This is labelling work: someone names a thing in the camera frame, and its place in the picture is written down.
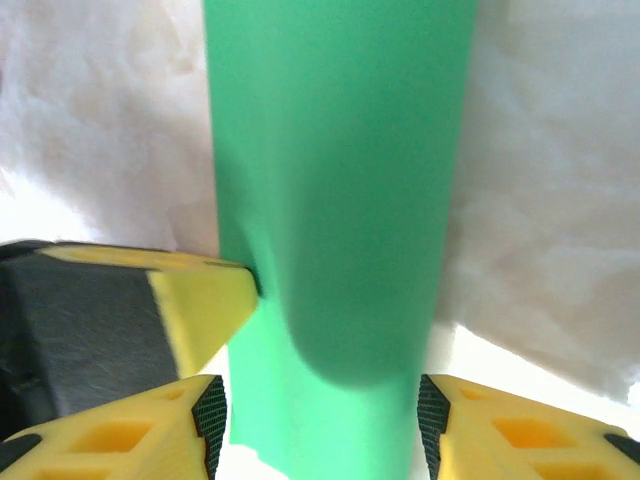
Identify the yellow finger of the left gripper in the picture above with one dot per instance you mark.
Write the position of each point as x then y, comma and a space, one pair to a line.
210, 305

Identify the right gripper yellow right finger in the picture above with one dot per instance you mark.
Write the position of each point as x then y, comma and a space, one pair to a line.
525, 440

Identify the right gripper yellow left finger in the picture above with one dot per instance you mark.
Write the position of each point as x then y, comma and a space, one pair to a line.
100, 450

